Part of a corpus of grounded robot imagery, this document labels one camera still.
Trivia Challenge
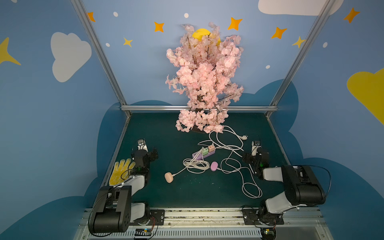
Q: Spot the white charging cable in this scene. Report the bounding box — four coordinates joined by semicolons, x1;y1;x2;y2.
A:
217;149;264;199

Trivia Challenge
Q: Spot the pink USB charger adapter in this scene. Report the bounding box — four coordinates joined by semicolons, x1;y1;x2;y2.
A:
207;145;216;153

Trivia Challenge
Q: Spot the white USB cable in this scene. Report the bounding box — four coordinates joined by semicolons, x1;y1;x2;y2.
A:
172;154;211;178

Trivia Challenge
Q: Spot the green USB charger adapter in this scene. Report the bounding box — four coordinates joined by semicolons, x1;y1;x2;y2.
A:
202;148;209;156

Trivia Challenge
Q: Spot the purple power strip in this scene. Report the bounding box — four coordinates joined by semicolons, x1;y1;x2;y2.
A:
192;148;216;161

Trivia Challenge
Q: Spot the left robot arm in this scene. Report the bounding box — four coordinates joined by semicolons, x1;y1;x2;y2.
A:
88;148;159;238

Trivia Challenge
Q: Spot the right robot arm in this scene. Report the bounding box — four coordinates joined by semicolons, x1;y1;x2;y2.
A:
243;147;332;218

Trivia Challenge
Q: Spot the yellow work glove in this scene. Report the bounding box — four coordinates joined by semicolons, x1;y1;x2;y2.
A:
109;159;136;186

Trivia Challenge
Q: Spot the green circuit board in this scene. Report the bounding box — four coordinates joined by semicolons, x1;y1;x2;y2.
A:
134;228;154;239

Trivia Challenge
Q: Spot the pink artificial blossom tree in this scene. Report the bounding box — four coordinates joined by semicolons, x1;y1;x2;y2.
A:
166;23;244;134

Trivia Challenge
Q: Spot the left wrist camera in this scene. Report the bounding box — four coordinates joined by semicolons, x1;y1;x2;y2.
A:
137;139;148;152

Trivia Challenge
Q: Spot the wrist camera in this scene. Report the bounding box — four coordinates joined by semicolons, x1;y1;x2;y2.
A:
251;141;261;156
137;139;148;152

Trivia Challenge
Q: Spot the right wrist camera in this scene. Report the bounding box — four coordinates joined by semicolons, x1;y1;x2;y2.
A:
251;141;261;156

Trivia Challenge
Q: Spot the white power strip cable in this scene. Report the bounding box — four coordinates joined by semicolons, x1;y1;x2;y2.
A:
197;124;250;157

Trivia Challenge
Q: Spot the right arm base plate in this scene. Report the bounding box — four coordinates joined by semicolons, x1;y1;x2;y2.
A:
241;208;284;227

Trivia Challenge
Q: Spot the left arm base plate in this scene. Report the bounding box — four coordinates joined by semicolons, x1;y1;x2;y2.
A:
130;209;165;226

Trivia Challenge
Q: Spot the aluminium front rail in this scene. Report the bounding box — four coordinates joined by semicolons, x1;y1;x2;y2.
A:
74;207;333;240

